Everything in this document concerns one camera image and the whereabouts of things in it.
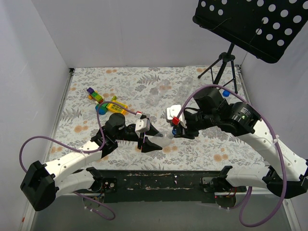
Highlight toy block car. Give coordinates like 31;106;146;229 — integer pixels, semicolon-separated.
87;88;104;103

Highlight clear bottle blue label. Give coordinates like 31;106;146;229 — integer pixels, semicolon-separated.
222;90;230;97

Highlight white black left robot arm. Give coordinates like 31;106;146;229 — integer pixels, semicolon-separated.
20;113;161;211

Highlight yellow window toy block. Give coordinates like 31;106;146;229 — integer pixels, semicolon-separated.
106;101;128;115

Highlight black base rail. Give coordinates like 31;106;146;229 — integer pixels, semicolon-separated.
87;167;238;203

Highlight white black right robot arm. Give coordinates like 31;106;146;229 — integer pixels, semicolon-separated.
167;87;308;199

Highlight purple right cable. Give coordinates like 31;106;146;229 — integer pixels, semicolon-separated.
173;84;287;227

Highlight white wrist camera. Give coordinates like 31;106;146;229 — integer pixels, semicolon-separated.
166;104;187;128
135;118;151;133

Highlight purple cable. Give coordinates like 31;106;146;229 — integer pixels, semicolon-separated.
173;84;287;227
19;101;142;220

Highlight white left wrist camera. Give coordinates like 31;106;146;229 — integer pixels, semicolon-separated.
135;118;151;133

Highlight green blue toy blocks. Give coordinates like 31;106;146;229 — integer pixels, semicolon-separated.
95;103;109;115

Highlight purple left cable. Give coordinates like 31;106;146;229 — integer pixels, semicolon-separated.
19;101;142;220

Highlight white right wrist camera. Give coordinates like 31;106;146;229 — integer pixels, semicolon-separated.
166;104;187;128

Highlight black music stand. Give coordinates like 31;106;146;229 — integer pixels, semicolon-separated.
192;0;308;95

